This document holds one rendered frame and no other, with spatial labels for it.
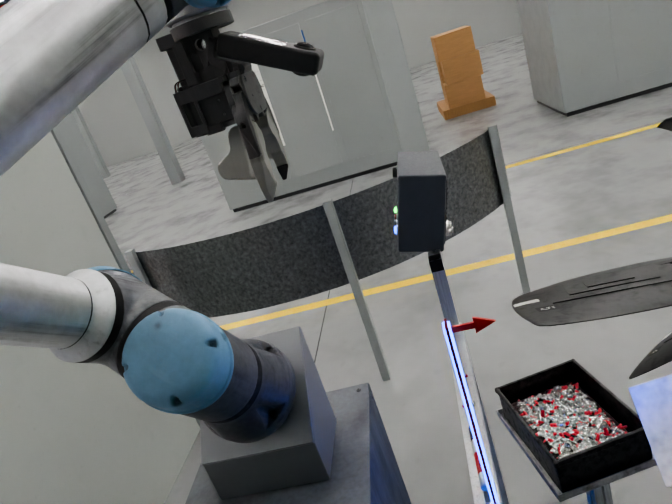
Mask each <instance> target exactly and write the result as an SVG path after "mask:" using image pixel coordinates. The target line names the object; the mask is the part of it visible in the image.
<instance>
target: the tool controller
mask: <svg viewBox="0 0 672 504"><path fill-rule="evenodd" d="M393 178H397V225H398V251H400V252H430V251H432V252H435V250H439V249H440V252H442V251H444V244H445V241H446V238H445V237H446V236H453V227H452V222H451V221H446V219H447V216H446V214H447V211H446V209H447V195H448V192H447V190H448V187H447V184H448V181H447V177H446V174H445V171H444V168H443V165H442V162H441V159H440V156H439V153H438V151H404V152H398V153H397V167H393Z"/></svg>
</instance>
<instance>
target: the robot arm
mask: <svg viewBox="0 0 672 504"><path fill-rule="evenodd" d="M230 1H231V0H10V1H9V2H7V3H6V4H5V5H4V6H2V7H1V8H0V177H1V176H2V175H3V174H4V173H5V172H6V171H7V170H8V169H10V168H11V167H12V166H13V165H14V164H15V163H16V162H17V161H18V160H19V159H20V158H22V157H23V156H24V155H25V154H26V153H27V152H28V151H29V150H30V149H31V148H32V147H34V146H35V145H36V144H37V143H38V142H39V141H40V140H41V139H42V138H43V137H44V136H46V135H47V134H48V133H49V132H50V131H51V130H52V129H53V128H54V127H55V126H56V125H58V124H59V123H60V122H61V121H62V120H63V119H64V118H65V117H66V116H67V115H68V114H70V113H71V112H72V111H73V110H74V109H75V108H76V107H77V106H78V105H79V104H80V103H82V102H83V101H84V100H85V99H86V98H87V97H88V96H89V95H90V94H91V93H92V92H94V91H95V90H96V89H97V88H98V87H99V86H100V85H101V84H102V83H103V82H104V81H106V80H107V79H108V78H109V77H110V76H111V75H112V74H113V73H114V72H115V71H116V70H118V69H119V68H120V67H121V66H122V65H123V64H124V63H125V62H126V61H127V60H128V59H130V58H131V57H132V56H133V55H134V54H135V53H136V52H137V51H138V50H139V49H140V48H142V47H143V46H144V45H145V44H146V43H147V42H148V41H149V40H150V39H151V38H152V37H154V36H155V35H156V34H157V33H158V32H159V31H160V30H161V29H162V28H163V27H164V26H165V25H166V26H167V27H169V28H173V29H171V30H170V33H171V34H168V35H165V36H163V37H160V38H158V39H155V40H156V43H157V45H158V47H159V50H160V52H163V51H166V52H167V54H168V56H169V59H170V61H171V63H172V66H173V68H174V70H175V73H176V75H177V77H178V80H179V81H178V82H177V83H175V85H174V90H175V94H173V96H174V99H175V101H176V103H177V106H178V108H179V110H180V112H181V115H182V117H183V119H184V122H185V124H186V126H187V128H188V131H189V133H190V135H191V138H194V137H197V138H198V137H201V136H204V135H208V136H210V135H213V134H216V133H219V132H222V131H224V130H225V129H226V128H225V127H228V126H231V125H234V124H237V126H234V127H232V128H231V129H230V130H229V132H228V141H229V145H230V152H229V154H228V155H227V156H226V157H225V158H224V159H223V160H222V161H221V162H220V163H219V164H218V172H219V175H220V176H221V177H222V178H223V179H225V180H255V179H257V181H258V183H259V185H260V188H261V190H262V192H263V194H264V196H265V198H266V199H267V201H268V202H273V200H274V196H275V191H276V186H277V181H276V179H275V177H274V174H273V171H272V167H271V163H270V160H269V159H274V161H275V164H276V167H277V169H278V171H279V173H280V175H281V177H282V179H283V180H286V179H287V176H288V168H289V163H288V160H287V156H286V153H285V149H284V146H283V143H282V140H281V137H280V135H279V130H278V127H277V125H276V122H275V119H274V117H273V114H272V111H271V109H270V106H269V104H268V102H267V100H266V98H265V96H264V93H263V90H262V87H261V85H260V83H259V81H258V78H257V76H256V74H255V72H254V71H253V70H252V71H251V67H252V65H251V63H252V64H257V65H262V66H267V67H272V68H277V69H282V70H286V71H291V72H293V73H294V74H296V75H298V76H303V77H304V76H309V75H311V76H314V75H316V74H317V73H318V72H319V71H320V70H321V69H322V65H323V59H324V52H323V50H322V49H319V48H316V47H314V46H313V45H312V44H310V43H308V42H298V43H295V44H294V43H289V42H285V41H280V40H275V39H270V38H265V37H260V36H255V35H250V34H245V33H240V32H235V31H227V32H223V33H220V31H219V29H220V28H223V27H225V26H227V25H229V24H231V23H233V22H234V19H233V16H232V13H231V11H230V9H226V8H227V7H228V6H229V3H230ZM203 40H204V41H205V43H206V48H205V47H204V45H203ZM179 83H180V84H181V87H180V88H179ZM176 85H177V87H178V88H177V90H176ZM0 345H6V346H22V347H38V348H49V349H50V351H51V352H52V353H53V354H54V355H55V356H56V357H57V358H59V359H60V360H62V361H65V362H70V363H96V364H102V365H105V366H107V367H109V368H110V369H112V370H113V371H115V372H116V373H117V374H119V375H120V376H122V377H123V378H124V379H125V381H126V383H127V385H128V387H129V388H130V390H131V391H132V392H133V393H134V394H135V396H137V397H138V398H139V399H140V400H142V401H143V402H145V403H146V404H147V405H149V406H151V407H152V408H155V409H157V410H159V411H162V412H166V413H171V414H181V415H185V416H188V417H192V418H196V419H199V420H203V421H204V423H205V424H206V426H207V427H208V428H209V429H210V430H211V431H212V432H213V433H214V434H216V435H217V436H219V437H220V438H222V439H225V440H228V441H232V442H236V443H253V442H257V441H260V440H262V439H264V438H266V437H268V436H269V435H271V434H272V433H274V432H275V431H276V430H277V429H278V428H279V427H280V426H281V425H282V424H283V423H284V421H285V420H286V418H287V417H288V415H289V413H290V411H291V409H292V406H293V403H294V399H295V394H296V379H295V374H294V370H293V367H292V365H291V363H290V361H289V360H288V358H287V357H286V356H285V355H284V353H282V352H281V351H280V350H279V349H278V348H276V347H275V346H273V345H271V344H270V343H268V342H265V341H262V340H258V339H239V338H237V337H236V336H234V335H233V334H231V333H229V332H228V331H226V330H225V329H223V328H221V327H220V326H218V325H217V324H216V323H215V322H214V321H212V320H211V319H210V318H208V317H206V316H205V315H203V314H201V313H198V312H195V311H192V310H190V309H188V308H187V307H185V306H183V305H182V304H180V303H178V302H177V301H175V300H173V299H171V298H170V297H168V296H166V295H164V294H163V293H161V292H159V291H158V290H156V289H154V288H152V287H151V286H149V285H147V284H146V283H144V282H142V281H141V280H140V279H139V278H138V277H136V276H135V275H133V274H131V273H129V272H127V271H125V270H121V269H118V268H114V267H110V266H96V267H91V268H88V269H80V270H76V271H73V272H72V273H70V274H68V275H67V276H61V275H56V274H52V273H47V272H42V271H37V270H33V269H28V268H23V267H18V266H14V265H9V264H4V263H0Z"/></svg>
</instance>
